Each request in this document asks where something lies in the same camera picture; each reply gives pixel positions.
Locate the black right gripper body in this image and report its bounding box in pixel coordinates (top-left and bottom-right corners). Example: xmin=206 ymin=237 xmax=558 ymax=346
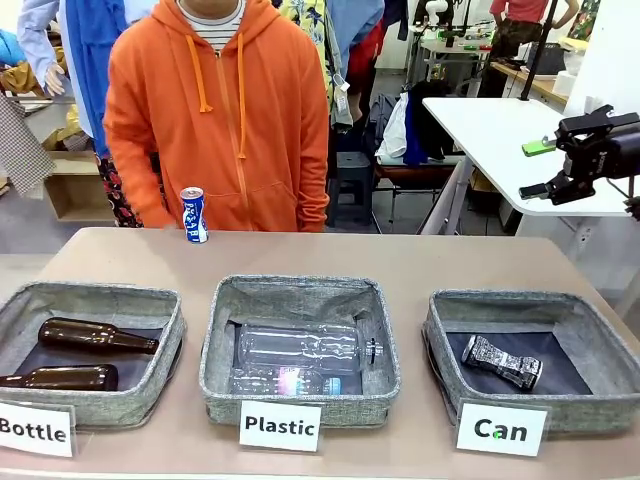
xmin=563 ymin=113 xmax=640 ymax=182

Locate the crushed black white can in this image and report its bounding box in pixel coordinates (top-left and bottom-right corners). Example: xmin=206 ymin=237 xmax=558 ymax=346
xmin=459 ymin=334 xmax=544 ymax=392

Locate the large clear plastic bottle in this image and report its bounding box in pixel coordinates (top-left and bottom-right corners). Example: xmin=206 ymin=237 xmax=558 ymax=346
xmin=234 ymin=321 xmax=386 ymax=377

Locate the small pink label plastic bottle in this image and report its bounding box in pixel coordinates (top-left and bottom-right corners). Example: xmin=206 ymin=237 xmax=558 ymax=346
xmin=229 ymin=366 xmax=344 ymax=397

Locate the brown glass bottle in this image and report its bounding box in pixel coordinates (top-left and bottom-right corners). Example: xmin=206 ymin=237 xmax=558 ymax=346
xmin=0 ymin=363 xmax=121 ymax=393
xmin=38 ymin=316 xmax=161 ymax=357

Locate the grey fabric can basket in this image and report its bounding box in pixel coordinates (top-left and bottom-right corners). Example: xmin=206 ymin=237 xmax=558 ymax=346
xmin=422 ymin=289 xmax=640 ymax=435

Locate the white Can label sign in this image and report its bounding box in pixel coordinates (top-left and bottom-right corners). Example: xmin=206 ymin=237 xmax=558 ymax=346
xmin=455 ymin=401 xmax=549 ymax=457

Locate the grey fabric plastic basket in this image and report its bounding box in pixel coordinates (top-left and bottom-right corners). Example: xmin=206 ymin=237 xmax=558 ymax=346
xmin=198 ymin=273 xmax=402 ymax=429

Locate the blue white drink can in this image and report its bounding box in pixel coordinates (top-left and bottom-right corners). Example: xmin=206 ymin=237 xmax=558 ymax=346
xmin=179 ymin=186 xmax=210 ymax=245

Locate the grey fabric bottle basket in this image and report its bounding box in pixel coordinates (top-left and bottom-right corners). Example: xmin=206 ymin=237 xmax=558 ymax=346
xmin=0 ymin=281 xmax=188 ymax=429

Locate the black vertical pole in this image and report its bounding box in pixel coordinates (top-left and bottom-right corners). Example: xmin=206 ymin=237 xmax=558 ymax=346
xmin=519 ymin=0 xmax=559 ymax=102

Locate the white background table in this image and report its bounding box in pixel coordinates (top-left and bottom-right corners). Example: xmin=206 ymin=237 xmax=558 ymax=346
xmin=422 ymin=96 xmax=640 ymax=217

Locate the background person in red shirt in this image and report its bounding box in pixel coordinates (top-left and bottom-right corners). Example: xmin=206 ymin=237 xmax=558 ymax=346
xmin=477 ymin=0 xmax=572 ymax=99

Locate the white hanging bag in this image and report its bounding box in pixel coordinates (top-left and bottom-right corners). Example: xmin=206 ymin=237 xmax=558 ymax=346
xmin=375 ymin=92 xmax=416 ymax=160

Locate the black plastic stool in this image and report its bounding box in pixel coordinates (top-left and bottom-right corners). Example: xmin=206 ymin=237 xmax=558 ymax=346
xmin=328 ymin=149 xmax=377 ymax=225

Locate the yellow floral shirt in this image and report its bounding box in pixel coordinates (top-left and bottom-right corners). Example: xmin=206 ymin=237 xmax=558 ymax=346
xmin=277 ymin=0 xmax=337 ymax=119

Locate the person in orange hoodie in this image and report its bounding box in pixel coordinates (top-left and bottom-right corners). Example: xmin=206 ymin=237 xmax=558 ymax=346
xmin=102 ymin=0 xmax=332 ymax=234

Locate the white Plastic label sign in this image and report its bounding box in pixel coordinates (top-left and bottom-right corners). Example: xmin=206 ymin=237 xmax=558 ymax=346
xmin=238 ymin=398 xmax=324 ymax=454

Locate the wooden open box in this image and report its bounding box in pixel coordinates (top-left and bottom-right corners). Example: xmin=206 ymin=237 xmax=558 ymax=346
xmin=43 ymin=149 xmax=119 ymax=223

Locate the mannequin in blue shirt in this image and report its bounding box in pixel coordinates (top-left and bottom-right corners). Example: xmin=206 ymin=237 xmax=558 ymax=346
xmin=17 ymin=0 xmax=126 ymax=159

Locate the brown checked cloth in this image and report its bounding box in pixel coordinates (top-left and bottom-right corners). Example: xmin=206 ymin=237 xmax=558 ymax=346
xmin=0 ymin=92 xmax=57 ymax=199

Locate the white Bottle label sign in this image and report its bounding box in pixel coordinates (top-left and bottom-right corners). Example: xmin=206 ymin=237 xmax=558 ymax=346
xmin=0 ymin=399 xmax=77 ymax=459

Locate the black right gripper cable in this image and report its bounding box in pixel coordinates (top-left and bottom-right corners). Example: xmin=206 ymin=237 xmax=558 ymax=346
xmin=606 ymin=177 xmax=640 ymax=222

